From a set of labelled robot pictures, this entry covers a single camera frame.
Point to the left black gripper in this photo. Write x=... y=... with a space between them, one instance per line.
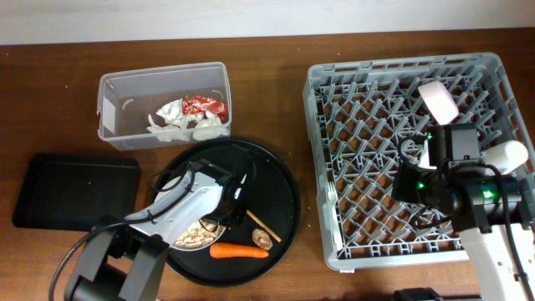
x=240 y=215

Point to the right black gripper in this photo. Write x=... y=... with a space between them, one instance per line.
x=400 y=191

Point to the red snack wrapper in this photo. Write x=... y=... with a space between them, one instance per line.
x=199 y=104

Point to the white plastic fork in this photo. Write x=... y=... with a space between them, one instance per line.
x=332 y=196

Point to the pink small bowl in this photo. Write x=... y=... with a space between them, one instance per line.
x=439 y=102

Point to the white cup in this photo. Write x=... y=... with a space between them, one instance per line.
x=507 y=156

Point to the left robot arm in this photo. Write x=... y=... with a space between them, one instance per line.
x=124 y=260

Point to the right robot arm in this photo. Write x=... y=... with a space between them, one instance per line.
x=491 y=212

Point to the grey dishwasher rack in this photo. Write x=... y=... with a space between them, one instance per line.
x=359 y=114

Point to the wooden chopstick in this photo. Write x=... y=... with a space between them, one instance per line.
x=263 y=226

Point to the brown shiitake mushroom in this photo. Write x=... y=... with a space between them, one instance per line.
x=262 y=239

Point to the grey bowl with food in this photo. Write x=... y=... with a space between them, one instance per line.
x=196 y=238

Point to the orange carrot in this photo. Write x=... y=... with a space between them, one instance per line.
x=229 y=250

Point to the round black tray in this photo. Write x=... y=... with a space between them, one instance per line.
x=272 y=198

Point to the clear plastic bin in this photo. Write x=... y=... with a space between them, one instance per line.
x=125 y=100

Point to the black rectangular tray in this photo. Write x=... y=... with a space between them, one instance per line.
x=64 y=192

